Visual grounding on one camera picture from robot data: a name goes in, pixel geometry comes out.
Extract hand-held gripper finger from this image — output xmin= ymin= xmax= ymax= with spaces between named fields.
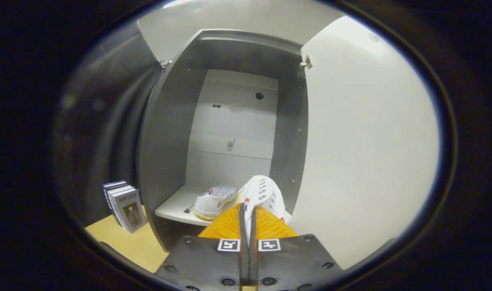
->
xmin=155 ymin=203 xmax=250 ymax=291
xmin=249 ymin=205 xmax=345 ymax=291

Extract white canvas shoe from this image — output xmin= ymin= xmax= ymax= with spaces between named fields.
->
xmin=193 ymin=185 xmax=237 ymax=221
xmin=237 ymin=175 xmax=287 ymax=245

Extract grey shoe cabinet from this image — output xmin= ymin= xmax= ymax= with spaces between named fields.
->
xmin=137 ymin=28 xmax=311 ymax=253

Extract white shoe cabinet door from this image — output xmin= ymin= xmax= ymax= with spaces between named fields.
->
xmin=288 ymin=15 xmax=440 ymax=270

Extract grey cover book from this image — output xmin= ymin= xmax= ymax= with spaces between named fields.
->
xmin=110 ymin=189 xmax=148 ymax=234

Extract blue white book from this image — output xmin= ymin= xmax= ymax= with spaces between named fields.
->
xmin=102 ymin=181 xmax=128 ymax=213
xmin=106 ymin=185 xmax=136 ymax=227

